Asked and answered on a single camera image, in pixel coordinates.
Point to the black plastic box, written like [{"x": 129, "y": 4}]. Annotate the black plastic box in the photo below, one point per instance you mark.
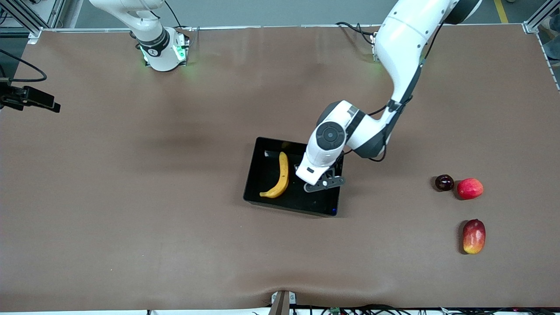
[{"x": 262, "y": 166}]

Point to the yellow banana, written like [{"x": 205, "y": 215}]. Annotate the yellow banana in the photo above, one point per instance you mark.
[{"x": 284, "y": 175}]

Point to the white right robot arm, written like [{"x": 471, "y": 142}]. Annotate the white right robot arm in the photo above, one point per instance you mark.
[{"x": 159, "y": 59}]

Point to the red yellow mango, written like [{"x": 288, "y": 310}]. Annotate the red yellow mango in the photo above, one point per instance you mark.
[{"x": 474, "y": 236}]

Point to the brown table cover cloth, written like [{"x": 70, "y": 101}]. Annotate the brown table cover cloth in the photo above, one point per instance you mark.
[{"x": 175, "y": 218}]

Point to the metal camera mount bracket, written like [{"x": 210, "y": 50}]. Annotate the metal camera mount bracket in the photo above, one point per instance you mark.
[{"x": 282, "y": 304}]

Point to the red peach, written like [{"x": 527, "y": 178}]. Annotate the red peach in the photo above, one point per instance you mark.
[{"x": 470, "y": 188}]

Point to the dark red plum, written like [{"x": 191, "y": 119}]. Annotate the dark red plum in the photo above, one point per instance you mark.
[{"x": 444, "y": 183}]

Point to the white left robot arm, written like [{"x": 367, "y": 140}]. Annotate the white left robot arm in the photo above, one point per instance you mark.
[{"x": 402, "y": 39}]

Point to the aluminium frame post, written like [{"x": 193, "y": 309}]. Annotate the aluminium frame post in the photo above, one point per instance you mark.
[
  {"x": 540, "y": 17},
  {"x": 26, "y": 19}
]

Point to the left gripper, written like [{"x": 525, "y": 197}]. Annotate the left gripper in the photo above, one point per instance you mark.
[{"x": 337, "y": 166}]

